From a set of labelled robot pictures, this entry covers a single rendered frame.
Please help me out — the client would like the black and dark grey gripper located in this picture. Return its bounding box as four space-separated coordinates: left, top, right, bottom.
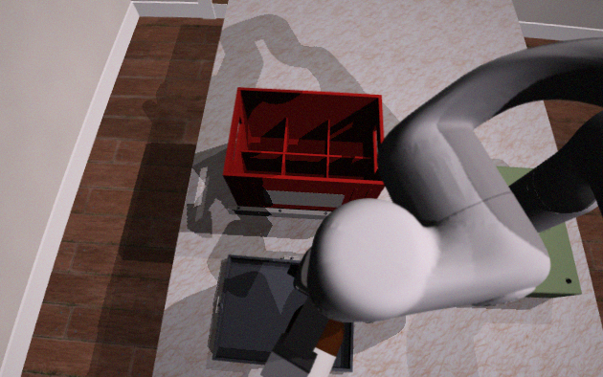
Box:
287 246 312 296

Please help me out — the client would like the red crate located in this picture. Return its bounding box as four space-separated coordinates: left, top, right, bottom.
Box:
223 87 383 211

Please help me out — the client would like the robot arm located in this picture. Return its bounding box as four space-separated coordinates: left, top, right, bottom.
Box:
260 37 603 377

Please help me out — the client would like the brown glass bottle with white label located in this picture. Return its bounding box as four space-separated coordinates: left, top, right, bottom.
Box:
284 305 345 377

